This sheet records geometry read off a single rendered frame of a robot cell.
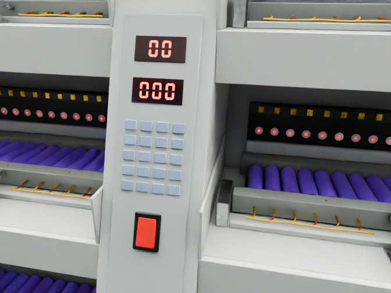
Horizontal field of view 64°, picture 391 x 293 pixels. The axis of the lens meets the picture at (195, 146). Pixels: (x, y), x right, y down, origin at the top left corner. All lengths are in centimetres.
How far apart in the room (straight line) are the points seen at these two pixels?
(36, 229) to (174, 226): 14
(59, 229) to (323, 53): 29
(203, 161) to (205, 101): 5
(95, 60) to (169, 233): 18
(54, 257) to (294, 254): 23
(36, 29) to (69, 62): 4
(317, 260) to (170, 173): 15
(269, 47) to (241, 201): 16
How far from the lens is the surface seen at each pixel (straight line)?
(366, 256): 34
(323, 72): 29
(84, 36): 32
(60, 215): 37
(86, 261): 34
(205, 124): 27
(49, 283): 55
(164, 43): 28
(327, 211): 35
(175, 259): 29
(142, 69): 29
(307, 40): 28
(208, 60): 28
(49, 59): 35
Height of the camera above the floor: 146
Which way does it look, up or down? 3 degrees down
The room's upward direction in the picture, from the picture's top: 5 degrees clockwise
